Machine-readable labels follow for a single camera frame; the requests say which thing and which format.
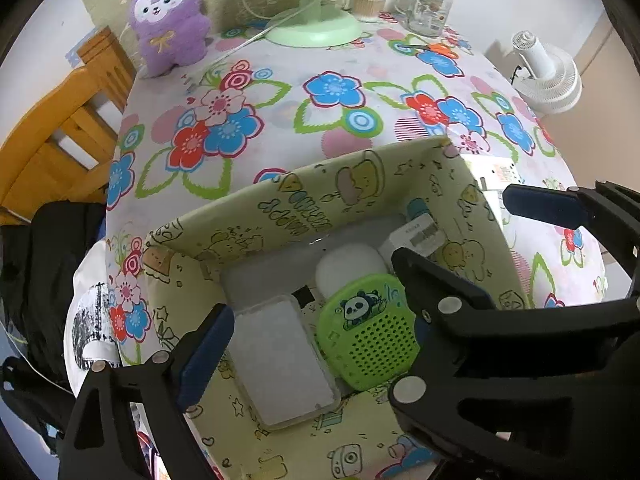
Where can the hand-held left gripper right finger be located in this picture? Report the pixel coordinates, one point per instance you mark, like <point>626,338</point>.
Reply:
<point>421,332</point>

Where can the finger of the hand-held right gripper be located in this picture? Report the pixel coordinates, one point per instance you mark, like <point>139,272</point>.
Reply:
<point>545,206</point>
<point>450,290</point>

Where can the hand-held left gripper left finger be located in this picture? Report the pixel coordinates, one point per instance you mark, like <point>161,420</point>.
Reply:
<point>205,357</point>

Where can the green panda perforated case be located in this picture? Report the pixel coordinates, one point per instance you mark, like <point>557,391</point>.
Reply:
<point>370,340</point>

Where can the white rectangular box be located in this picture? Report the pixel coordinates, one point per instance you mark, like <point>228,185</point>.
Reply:
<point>415,235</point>

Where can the clear plastic rectangular box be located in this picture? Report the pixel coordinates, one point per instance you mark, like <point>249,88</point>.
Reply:
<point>280,360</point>

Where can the round cream bear-ear case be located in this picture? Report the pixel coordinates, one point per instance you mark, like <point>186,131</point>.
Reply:
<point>350,265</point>

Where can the yellow cartoon storage box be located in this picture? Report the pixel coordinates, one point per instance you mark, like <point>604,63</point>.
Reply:
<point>300,200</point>

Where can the white printed packet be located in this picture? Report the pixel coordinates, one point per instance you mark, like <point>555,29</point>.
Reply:
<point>492,172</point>

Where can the white printed tote bag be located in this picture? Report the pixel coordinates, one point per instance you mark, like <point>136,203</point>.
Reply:
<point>87,320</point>

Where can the small white fan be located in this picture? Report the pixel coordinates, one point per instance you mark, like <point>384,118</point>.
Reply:
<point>550,80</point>

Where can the black cloth bag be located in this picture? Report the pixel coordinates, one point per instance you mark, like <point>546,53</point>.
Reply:
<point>30,395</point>

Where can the floral tablecloth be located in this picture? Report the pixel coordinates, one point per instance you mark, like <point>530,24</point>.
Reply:
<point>300,125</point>

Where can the cotton swab container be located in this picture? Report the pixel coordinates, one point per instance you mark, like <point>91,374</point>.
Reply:
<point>369,7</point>

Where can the wooden chair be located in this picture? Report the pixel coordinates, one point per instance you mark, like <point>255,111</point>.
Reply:
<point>55,110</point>

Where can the green desk fan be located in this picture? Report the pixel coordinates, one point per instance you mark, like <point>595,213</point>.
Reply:
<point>315,30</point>

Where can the purple plush toy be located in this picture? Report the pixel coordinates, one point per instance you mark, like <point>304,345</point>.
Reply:
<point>170,40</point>

